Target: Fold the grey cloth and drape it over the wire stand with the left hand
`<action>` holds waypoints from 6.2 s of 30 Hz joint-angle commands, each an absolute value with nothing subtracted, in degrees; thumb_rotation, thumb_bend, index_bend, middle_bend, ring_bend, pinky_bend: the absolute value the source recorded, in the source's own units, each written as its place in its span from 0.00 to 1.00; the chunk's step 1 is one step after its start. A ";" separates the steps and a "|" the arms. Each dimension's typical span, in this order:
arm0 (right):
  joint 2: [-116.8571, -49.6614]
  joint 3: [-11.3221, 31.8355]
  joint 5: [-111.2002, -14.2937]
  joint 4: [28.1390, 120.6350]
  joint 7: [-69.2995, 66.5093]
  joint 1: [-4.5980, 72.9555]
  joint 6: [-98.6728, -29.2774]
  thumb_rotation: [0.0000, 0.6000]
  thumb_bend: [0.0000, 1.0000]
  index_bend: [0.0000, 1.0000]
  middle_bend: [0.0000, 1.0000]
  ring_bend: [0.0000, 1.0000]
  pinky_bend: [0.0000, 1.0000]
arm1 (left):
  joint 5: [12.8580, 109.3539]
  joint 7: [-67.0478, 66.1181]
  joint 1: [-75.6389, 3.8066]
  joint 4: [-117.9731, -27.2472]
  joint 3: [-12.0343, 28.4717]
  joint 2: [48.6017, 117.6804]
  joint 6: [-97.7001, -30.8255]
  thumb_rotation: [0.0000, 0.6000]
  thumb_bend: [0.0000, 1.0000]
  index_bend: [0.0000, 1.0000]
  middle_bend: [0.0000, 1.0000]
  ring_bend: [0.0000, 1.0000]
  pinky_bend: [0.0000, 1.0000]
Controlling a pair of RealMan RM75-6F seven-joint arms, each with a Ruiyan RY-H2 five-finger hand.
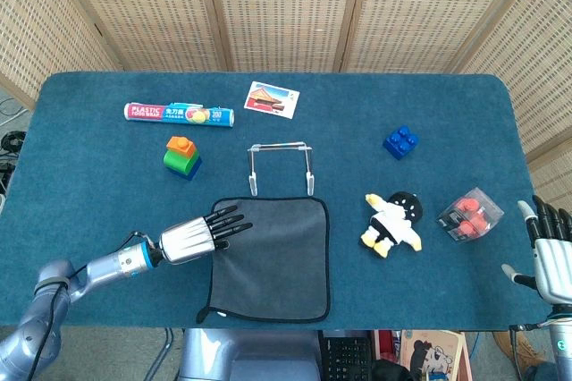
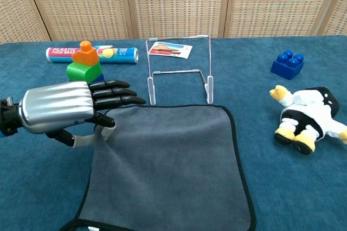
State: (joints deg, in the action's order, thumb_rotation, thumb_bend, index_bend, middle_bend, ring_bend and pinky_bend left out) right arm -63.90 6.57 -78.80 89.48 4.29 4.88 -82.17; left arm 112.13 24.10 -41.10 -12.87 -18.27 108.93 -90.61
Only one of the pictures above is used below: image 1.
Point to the green toy brick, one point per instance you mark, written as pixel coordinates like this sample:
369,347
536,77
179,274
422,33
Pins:
176,161

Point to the small dark blue toy brick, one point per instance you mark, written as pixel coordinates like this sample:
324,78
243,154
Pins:
193,171

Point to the plastic food wrap box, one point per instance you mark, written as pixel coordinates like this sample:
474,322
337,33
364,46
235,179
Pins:
147,112

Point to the large blue toy brick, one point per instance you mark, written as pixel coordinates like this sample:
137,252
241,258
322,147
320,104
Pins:
400,141

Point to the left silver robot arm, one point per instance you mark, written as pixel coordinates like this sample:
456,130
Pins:
103,267

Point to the woven bamboo folding screen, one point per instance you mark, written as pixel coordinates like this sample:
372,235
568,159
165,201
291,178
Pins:
286,10

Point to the clear box with red parts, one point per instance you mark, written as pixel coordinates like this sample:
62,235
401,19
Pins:
469,215

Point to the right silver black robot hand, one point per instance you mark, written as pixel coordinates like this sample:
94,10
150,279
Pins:
556,269

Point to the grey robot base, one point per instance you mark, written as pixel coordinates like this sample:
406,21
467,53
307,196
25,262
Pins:
250,354

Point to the black keyboard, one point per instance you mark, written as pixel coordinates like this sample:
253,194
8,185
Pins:
346,356

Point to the black rounded object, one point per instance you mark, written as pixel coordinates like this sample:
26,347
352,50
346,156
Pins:
389,372

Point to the orange toy brick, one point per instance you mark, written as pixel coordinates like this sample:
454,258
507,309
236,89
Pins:
181,146

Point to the brown shoe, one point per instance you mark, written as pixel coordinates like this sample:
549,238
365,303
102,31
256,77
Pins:
523,349

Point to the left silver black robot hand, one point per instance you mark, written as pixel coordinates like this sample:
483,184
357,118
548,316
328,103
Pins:
187,242

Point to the teal table mat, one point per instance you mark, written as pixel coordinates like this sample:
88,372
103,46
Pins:
111,211

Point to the cartoon print box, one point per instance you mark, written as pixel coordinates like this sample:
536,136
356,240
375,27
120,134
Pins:
429,349

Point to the grey and blue cloth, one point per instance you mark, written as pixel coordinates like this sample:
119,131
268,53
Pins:
277,265

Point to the palace picture postcard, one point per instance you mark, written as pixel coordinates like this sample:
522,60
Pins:
268,99

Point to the black white plush doll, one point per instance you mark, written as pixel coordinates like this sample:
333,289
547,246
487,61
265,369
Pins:
393,220

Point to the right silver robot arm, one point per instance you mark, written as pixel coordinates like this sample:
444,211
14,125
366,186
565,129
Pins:
563,345

